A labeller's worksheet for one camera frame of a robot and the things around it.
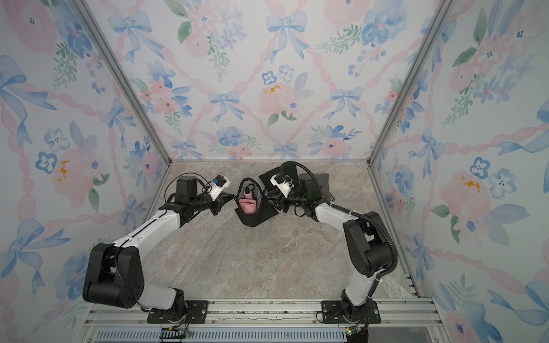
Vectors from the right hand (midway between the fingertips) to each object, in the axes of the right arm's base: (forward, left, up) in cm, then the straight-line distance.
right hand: (266, 190), depth 90 cm
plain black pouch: (+17, -9, -4) cm, 20 cm away
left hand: (-4, +14, +2) cm, 14 cm away
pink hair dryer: (-7, +7, 0) cm, 10 cm away
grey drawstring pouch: (-10, -16, +14) cm, 24 cm away
